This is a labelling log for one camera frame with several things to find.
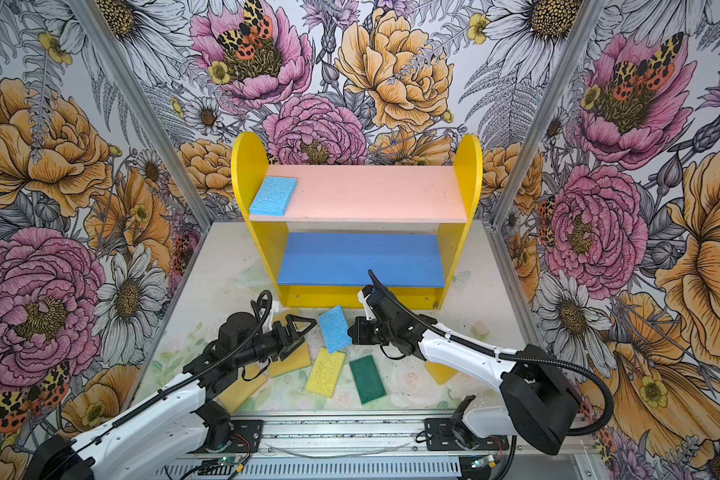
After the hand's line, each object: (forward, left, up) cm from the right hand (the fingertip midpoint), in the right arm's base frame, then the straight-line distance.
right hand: (349, 342), depth 80 cm
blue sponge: (+5, +4, -1) cm, 7 cm away
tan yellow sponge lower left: (-11, +29, -6) cm, 32 cm away
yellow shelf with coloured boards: (+48, -16, -10) cm, 52 cm away
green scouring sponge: (-7, -4, -8) cm, 12 cm away
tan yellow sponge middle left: (-2, +15, -7) cm, 16 cm away
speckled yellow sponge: (-5, +7, -9) cm, 12 cm away
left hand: (0, +10, +2) cm, 10 cm away
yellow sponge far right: (-5, -25, -11) cm, 28 cm away
